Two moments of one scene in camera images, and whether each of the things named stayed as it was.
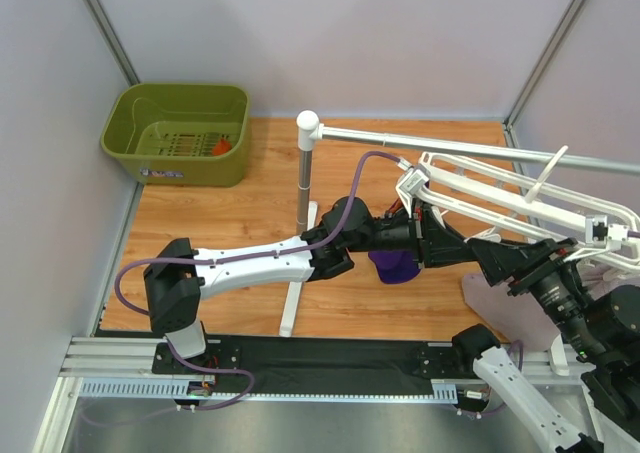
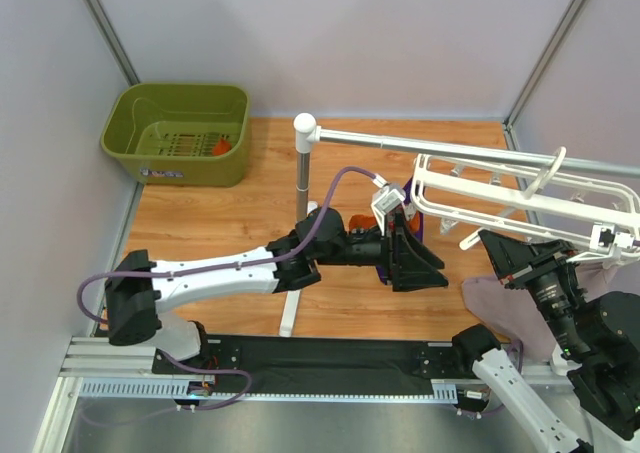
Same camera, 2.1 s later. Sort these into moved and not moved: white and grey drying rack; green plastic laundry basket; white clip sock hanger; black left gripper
Moved: white clip sock hanger; black left gripper
Not moved: green plastic laundry basket; white and grey drying rack
